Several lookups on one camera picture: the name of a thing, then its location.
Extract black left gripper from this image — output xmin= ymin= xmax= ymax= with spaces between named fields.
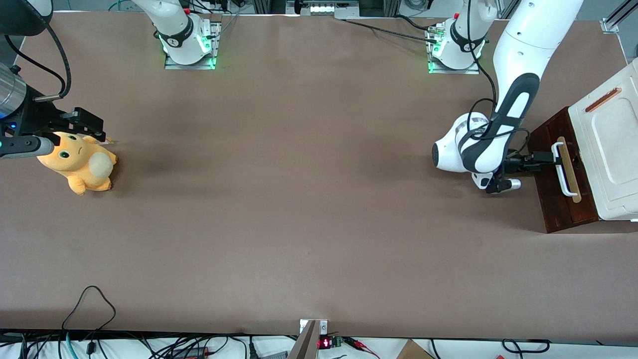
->
xmin=502 ymin=151 xmax=557 ymax=175

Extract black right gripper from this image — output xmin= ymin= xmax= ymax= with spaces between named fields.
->
xmin=0 ymin=88 xmax=107 ymax=143

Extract white drawer handle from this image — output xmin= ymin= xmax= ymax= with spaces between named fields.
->
xmin=551 ymin=142 xmax=579 ymax=196

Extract dark brown wooden drawer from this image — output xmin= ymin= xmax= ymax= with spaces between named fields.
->
xmin=526 ymin=122 xmax=575 ymax=233

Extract orange plush toy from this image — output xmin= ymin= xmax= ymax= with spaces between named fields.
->
xmin=36 ymin=131 xmax=118 ymax=196

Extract brown cabinet with white top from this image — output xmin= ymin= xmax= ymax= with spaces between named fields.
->
xmin=526 ymin=57 xmax=638 ymax=233

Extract small orange strip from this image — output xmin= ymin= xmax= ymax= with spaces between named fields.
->
xmin=585 ymin=88 xmax=623 ymax=113

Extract brown cardboard piece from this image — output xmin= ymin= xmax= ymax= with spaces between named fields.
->
xmin=396 ymin=339 xmax=435 ymax=359

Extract black power adapter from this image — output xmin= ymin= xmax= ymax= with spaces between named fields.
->
xmin=171 ymin=347 xmax=211 ymax=359

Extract white power strip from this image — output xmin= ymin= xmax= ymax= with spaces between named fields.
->
xmin=287 ymin=0 xmax=360 ymax=20

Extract tan wooden handle strip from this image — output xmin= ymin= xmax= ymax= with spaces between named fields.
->
xmin=557 ymin=136 xmax=583 ymax=204

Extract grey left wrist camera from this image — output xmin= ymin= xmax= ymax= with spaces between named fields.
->
xmin=485 ymin=177 xmax=522 ymax=195

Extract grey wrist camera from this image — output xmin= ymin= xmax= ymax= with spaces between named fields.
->
xmin=0 ymin=135 xmax=56 ymax=161
xmin=485 ymin=177 xmax=522 ymax=195

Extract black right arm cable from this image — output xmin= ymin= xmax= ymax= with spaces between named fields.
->
xmin=4 ymin=22 xmax=72 ymax=102

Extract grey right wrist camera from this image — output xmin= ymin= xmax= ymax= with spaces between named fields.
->
xmin=0 ymin=135 xmax=56 ymax=161

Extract aluminium frame profile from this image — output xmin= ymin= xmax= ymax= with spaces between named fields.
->
xmin=600 ymin=0 xmax=638 ymax=34

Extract thin black looped cable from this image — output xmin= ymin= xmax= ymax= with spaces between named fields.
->
xmin=62 ymin=285 xmax=117 ymax=333

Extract black coiled cable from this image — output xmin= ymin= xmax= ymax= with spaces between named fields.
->
xmin=502 ymin=339 xmax=551 ymax=355

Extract black cable to arm base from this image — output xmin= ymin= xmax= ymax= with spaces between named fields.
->
xmin=344 ymin=18 xmax=442 ymax=43

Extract red clip wires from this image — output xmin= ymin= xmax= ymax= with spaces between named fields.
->
xmin=343 ymin=338 xmax=380 ymax=358

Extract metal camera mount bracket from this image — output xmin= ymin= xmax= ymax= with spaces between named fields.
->
xmin=287 ymin=319 xmax=329 ymax=359

